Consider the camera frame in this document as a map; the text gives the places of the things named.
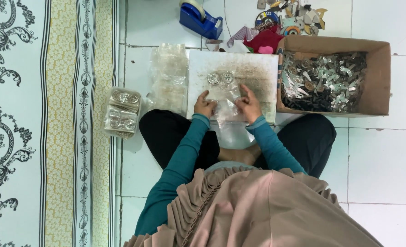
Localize person's right hand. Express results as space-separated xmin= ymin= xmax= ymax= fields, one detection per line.
xmin=235 ymin=84 xmax=263 ymax=125

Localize person's left hand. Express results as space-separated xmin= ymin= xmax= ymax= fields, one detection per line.
xmin=194 ymin=90 xmax=218 ymax=119

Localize clear plastic bag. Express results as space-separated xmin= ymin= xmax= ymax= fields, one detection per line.
xmin=205 ymin=70 xmax=245 ymax=124

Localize stained white work board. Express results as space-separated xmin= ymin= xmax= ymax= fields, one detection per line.
xmin=187 ymin=50 xmax=280 ymax=125

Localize pile of empty clear bags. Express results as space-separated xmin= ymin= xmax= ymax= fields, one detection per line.
xmin=146 ymin=43 xmax=190 ymax=116

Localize clear plastic sheet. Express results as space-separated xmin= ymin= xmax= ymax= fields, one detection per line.
xmin=211 ymin=119 xmax=257 ymax=150

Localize white paper sheet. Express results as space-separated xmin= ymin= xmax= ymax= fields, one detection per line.
xmin=205 ymin=39 xmax=251 ymax=54

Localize person's black trouser legs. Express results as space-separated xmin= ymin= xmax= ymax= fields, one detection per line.
xmin=139 ymin=109 xmax=337 ymax=179

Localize red cloth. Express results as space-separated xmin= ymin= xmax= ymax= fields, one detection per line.
xmin=243 ymin=29 xmax=284 ymax=54

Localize pink patterned cloth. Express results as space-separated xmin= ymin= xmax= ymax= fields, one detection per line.
xmin=227 ymin=26 xmax=259 ymax=47

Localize person's bare foot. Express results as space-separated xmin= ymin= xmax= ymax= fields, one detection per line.
xmin=218 ymin=144 xmax=263 ymax=166

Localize blue tape dispenser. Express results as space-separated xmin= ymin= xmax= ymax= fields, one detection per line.
xmin=179 ymin=0 xmax=224 ymax=40

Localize round grinding disc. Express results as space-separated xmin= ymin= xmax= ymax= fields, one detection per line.
xmin=255 ymin=11 xmax=280 ymax=28

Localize heap of small metal parts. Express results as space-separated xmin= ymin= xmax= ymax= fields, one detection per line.
xmin=280 ymin=51 xmax=368 ymax=113

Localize stack of filled part packets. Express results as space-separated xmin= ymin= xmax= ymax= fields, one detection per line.
xmin=103 ymin=86 xmax=143 ymax=140

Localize clear tape roll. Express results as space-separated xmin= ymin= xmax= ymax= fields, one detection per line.
xmin=179 ymin=0 xmax=206 ymax=22

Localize heap of mixed scrap pieces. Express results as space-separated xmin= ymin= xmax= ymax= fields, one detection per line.
xmin=256 ymin=0 xmax=329 ymax=37

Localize person's beige headscarf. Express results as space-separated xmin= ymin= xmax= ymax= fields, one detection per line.
xmin=122 ymin=166 xmax=385 ymax=247

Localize brown cardboard box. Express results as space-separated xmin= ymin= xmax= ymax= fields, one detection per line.
xmin=275 ymin=34 xmax=392 ymax=118

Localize patterned floor mat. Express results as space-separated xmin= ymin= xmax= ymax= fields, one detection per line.
xmin=0 ymin=0 xmax=120 ymax=247

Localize thin dark cable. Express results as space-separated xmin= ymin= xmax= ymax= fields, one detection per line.
xmin=223 ymin=0 xmax=232 ymax=38

